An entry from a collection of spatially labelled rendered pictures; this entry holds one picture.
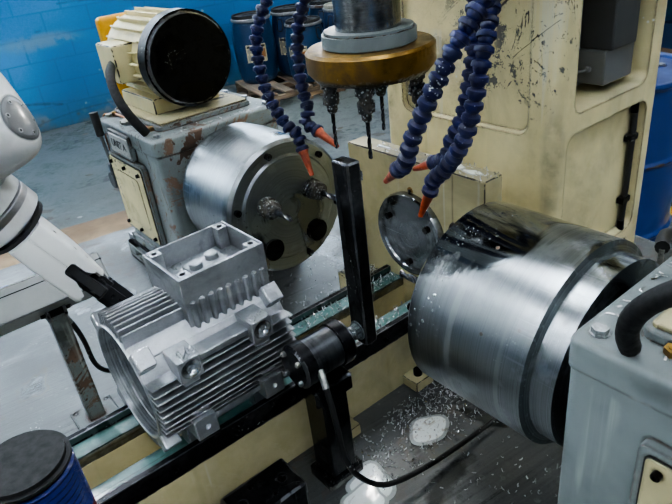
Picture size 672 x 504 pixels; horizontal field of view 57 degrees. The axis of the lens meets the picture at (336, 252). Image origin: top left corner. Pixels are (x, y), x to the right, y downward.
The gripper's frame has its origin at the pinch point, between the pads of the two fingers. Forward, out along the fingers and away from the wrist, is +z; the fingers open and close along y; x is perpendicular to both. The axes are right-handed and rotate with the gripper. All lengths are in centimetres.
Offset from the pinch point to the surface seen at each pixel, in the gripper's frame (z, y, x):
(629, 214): 55, 24, 66
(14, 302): -1.9, -16.0, -10.0
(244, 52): 197, -444, 208
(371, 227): 33.1, -4.6, 35.4
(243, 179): 12.8, -15.1, 26.3
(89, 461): 11.7, 3.0, -18.8
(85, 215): 129, -309, 4
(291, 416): 26.6, 13.1, 1.6
